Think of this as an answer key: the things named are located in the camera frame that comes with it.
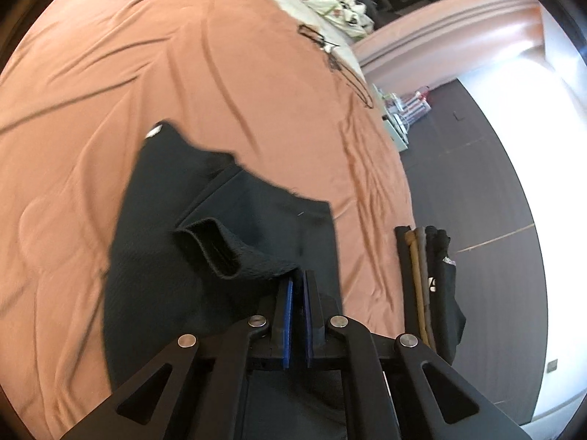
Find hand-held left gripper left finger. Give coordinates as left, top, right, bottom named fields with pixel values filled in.
left=59, top=277, right=295, bottom=440

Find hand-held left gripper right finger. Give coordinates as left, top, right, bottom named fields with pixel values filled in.
left=302, top=269, right=533, bottom=440

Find black sleeveless shirt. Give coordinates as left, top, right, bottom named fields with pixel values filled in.
left=102, top=121, right=349, bottom=440

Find stack of folded clothes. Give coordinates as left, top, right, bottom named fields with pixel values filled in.
left=395, top=224, right=467, bottom=366

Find white nightstand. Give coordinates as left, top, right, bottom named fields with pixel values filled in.
left=373, top=85, right=409, bottom=152

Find striped gift bag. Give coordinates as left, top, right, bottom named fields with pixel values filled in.
left=399, top=89, right=432, bottom=122

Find black eyeglasses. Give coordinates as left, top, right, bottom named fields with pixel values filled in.
left=298, top=23, right=338, bottom=53

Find orange-brown blanket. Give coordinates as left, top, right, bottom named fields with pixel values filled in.
left=0, top=0, right=416, bottom=440

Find black and white patterned cloth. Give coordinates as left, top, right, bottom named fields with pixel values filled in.
left=328, top=0, right=374, bottom=35

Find pink curtain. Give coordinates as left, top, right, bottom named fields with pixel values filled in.
left=353, top=0, right=551, bottom=83

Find thin black cord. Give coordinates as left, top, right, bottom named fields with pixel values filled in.
left=328, top=50, right=374, bottom=108

